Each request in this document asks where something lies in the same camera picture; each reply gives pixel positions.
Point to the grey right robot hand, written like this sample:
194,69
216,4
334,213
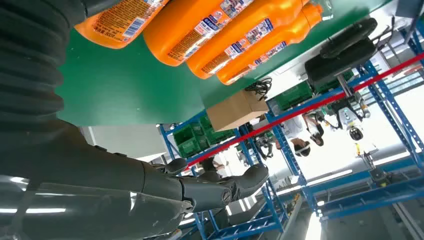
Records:
82,185

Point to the white table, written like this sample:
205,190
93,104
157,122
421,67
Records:
291,71
126,139

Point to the brown cardboard box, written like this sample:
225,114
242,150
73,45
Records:
232,112

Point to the blue metal shelving rack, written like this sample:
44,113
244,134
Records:
251,228
364,198

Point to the person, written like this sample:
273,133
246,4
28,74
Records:
318,134
294,127

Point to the white humanoid robot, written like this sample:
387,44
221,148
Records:
346,116

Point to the black carrying case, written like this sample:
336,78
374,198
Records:
334,69

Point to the black handheld controller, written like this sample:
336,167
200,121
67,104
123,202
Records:
348,36

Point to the dark tablet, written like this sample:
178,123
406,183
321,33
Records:
409,7

